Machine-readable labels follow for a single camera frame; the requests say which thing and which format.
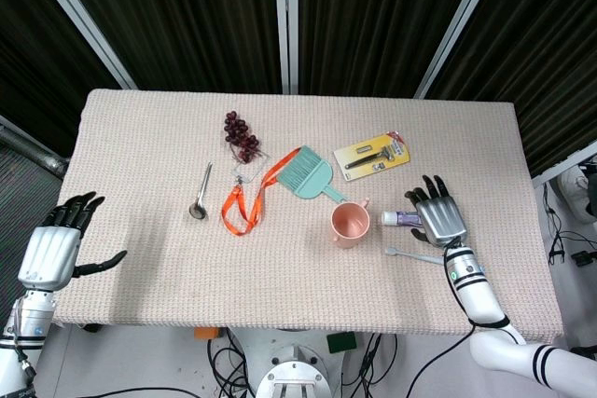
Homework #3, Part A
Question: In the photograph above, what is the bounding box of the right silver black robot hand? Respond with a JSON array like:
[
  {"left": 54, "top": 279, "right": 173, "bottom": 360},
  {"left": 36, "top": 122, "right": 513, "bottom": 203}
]
[{"left": 404, "top": 174, "right": 469, "bottom": 249}]

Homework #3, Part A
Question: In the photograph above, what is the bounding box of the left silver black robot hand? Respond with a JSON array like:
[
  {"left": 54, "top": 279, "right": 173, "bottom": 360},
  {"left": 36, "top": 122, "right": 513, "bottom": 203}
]
[{"left": 17, "top": 191, "right": 129, "bottom": 291}]

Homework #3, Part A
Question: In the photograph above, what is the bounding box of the white purple toothpaste tube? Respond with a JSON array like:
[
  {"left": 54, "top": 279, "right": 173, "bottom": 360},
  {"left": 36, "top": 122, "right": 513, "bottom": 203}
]
[{"left": 381, "top": 210, "right": 423, "bottom": 227}]

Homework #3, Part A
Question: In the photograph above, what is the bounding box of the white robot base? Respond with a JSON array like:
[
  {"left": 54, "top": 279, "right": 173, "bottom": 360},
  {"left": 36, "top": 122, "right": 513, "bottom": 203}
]
[{"left": 231, "top": 328, "right": 365, "bottom": 398}]

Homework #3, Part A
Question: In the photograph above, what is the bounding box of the grey toothbrush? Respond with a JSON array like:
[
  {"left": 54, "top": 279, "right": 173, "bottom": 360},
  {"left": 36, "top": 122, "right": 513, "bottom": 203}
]
[{"left": 384, "top": 246, "right": 443, "bottom": 265}]

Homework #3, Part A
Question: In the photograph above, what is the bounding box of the pink plastic cup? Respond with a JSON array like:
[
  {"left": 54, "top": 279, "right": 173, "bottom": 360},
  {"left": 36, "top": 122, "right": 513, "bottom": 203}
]
[{"left": 330, "top": 197, "right": 372, "bottom": 251}]

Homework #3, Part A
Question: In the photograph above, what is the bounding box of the razor in yellow packaging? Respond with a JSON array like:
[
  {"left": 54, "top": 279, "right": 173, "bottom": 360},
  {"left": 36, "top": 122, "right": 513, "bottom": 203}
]
[{"left": 333, "top": 130, "right": 412, "bottom": 182}]

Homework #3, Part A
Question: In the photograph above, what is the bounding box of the white sneaker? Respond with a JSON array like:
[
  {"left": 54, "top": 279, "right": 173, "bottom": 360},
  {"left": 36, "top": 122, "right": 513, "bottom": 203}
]
[{"left": 558, "top": 165, "right": 597, "bottom": 222}]

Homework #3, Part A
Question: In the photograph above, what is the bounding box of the teal dustpan brush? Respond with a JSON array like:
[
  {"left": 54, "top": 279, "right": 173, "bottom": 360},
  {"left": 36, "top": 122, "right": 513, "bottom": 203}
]
[{"left": 277, "top": 144, "right": 349, "bottom": 204}]

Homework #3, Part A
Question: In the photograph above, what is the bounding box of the beige woven tablecloth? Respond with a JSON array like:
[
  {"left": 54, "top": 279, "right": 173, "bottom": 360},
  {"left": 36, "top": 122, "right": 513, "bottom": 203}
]
[{"left": 49, "top": 88, "right": 564, "bottom": 342}]

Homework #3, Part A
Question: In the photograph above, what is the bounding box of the green box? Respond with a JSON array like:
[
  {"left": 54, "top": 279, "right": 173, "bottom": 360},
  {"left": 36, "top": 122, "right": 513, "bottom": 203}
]
[{"left": 326, "top": 331, "right": 359, "bottom": 355}]

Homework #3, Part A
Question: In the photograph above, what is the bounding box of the metal spoon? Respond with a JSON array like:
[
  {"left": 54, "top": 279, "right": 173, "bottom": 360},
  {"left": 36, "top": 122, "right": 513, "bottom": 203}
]
[{"left": 187, "top": 161, "right": 215, "bottom": 221}]

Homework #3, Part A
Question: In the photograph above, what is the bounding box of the dark red grape bunch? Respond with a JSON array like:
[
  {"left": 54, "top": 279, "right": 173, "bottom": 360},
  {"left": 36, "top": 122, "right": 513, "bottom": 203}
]
[{"left": 224, "top": 110, "right": 262, "bottom": 164}]

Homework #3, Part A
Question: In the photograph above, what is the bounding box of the orange lanyard with badge holder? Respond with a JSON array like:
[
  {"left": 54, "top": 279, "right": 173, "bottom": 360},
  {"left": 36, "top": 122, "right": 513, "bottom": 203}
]
[{"left": 221, "top": 147, "right": 300, "bottom": 236}]

